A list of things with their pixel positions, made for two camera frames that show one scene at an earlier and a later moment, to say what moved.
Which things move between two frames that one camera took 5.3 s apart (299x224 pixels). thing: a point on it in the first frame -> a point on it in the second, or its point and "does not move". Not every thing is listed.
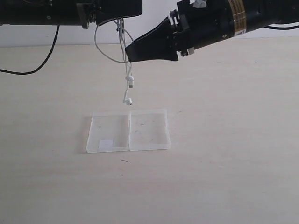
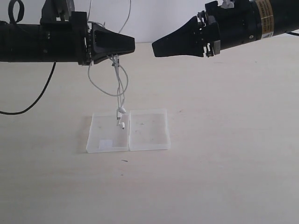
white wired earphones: (130, 81) -> (122, 76)
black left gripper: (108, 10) -> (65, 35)
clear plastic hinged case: (136, 130) does not move
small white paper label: (106, 144) does not move
